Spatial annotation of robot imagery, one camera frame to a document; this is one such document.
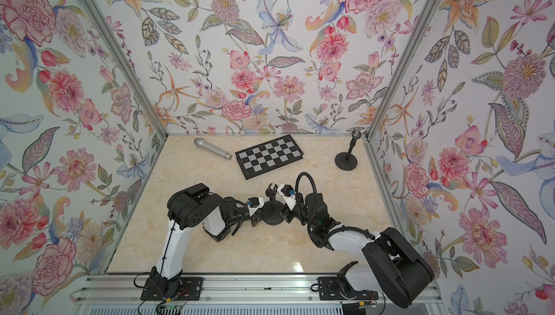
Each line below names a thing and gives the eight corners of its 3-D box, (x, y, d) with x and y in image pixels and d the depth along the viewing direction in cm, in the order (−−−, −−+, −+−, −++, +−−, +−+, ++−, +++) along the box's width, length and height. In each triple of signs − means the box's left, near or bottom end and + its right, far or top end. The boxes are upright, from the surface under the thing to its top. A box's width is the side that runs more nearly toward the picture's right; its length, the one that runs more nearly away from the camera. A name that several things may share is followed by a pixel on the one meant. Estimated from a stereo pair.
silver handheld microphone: (194, 144, 119) (193, 140, 117) (199, 140, 121) (197, 136, 119) (229, 161, 112) (228, 157, 109) (233, 156, 114) (232, 152, 111)
